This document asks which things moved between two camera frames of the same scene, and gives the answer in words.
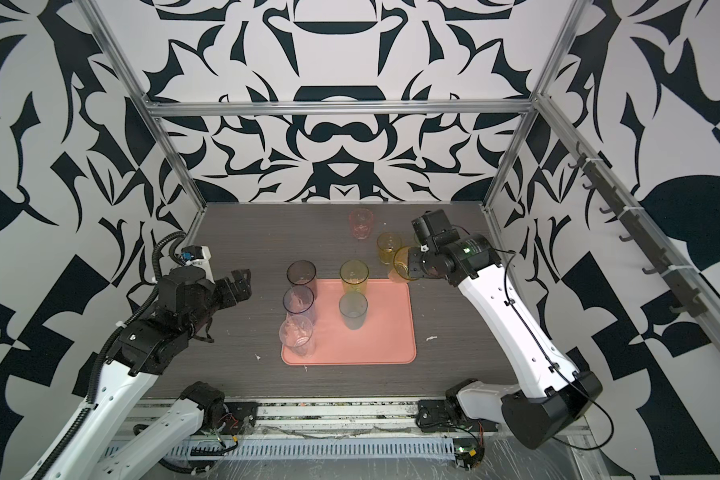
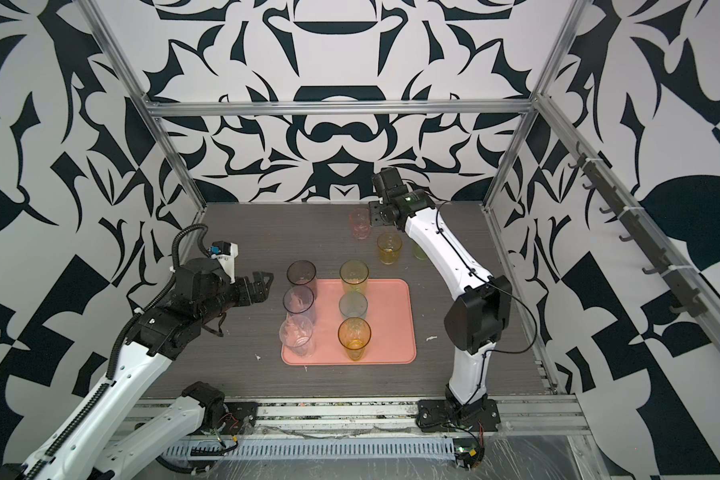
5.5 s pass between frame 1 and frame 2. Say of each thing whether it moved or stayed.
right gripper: moved
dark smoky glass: stayed
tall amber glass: moved
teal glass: stayed
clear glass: stayed
